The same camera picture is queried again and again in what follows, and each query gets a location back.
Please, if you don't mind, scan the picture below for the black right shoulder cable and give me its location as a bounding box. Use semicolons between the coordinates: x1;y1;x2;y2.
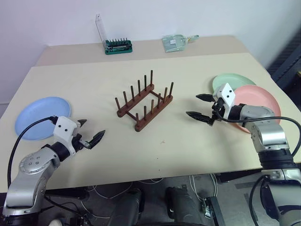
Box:
248;175;269;226

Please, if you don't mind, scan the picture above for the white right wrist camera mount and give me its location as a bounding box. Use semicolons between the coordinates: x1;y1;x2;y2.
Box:
212;82;236;120

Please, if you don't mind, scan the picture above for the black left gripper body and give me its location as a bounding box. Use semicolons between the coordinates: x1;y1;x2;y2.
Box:
71;133;92;153

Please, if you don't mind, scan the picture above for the clear plastic bag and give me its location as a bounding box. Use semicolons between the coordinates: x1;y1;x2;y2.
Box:
161;34;199;53

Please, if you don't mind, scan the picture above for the white floor cable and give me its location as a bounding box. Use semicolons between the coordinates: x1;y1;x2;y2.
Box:
188;173;219;203
90;180;134;200

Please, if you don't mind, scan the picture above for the green plate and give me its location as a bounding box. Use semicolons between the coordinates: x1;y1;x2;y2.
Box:
212;73;257;95

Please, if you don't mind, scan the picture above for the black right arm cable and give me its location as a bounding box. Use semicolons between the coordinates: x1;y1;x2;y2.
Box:
217;110;301;156

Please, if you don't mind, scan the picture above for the green screwdriver bit set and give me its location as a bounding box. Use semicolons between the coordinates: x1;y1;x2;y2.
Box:
95;14;134;57

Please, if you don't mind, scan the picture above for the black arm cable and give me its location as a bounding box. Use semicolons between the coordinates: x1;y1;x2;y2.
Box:
217;110;301;156
7;115;58;189

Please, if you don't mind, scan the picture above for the pink-red plate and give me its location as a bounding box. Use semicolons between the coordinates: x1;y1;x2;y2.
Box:
231;85;282;135

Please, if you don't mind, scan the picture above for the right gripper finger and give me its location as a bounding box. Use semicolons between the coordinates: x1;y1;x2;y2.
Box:
195;93;216;103
186;111;211;124

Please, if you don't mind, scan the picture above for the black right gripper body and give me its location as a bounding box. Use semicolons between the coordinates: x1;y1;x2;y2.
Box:
207;97;224;127

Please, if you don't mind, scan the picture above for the black table leg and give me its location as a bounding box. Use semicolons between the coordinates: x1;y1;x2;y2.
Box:
206;194;227;226

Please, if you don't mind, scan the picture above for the dark rounded robot leg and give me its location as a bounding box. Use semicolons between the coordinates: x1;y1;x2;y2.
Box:
109;187;144;226
165;185;203;226

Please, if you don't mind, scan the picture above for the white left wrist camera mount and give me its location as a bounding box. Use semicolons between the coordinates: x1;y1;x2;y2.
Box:
53;116;78;155

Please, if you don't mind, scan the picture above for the black table frame bar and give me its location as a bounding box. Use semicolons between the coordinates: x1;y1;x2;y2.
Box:
44;187;87;201
215;169;263;185

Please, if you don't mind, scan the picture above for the blue plate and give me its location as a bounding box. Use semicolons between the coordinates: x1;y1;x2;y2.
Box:
15;96;72;142

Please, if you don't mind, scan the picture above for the metal floor bracket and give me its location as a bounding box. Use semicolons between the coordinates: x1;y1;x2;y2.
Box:
200;197;213;219

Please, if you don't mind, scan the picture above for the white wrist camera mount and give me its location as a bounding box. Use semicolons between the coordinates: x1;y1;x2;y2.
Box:
212;82;236;120
53;116;78;155

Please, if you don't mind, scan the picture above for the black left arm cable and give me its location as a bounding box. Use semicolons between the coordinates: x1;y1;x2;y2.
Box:
7;115;58;189

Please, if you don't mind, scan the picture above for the dark slatted object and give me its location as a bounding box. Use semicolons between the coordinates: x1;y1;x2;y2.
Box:
266;29;301;95

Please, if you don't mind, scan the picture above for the wooden dish rack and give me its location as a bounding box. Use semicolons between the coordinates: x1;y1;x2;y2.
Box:
114;69;174;132

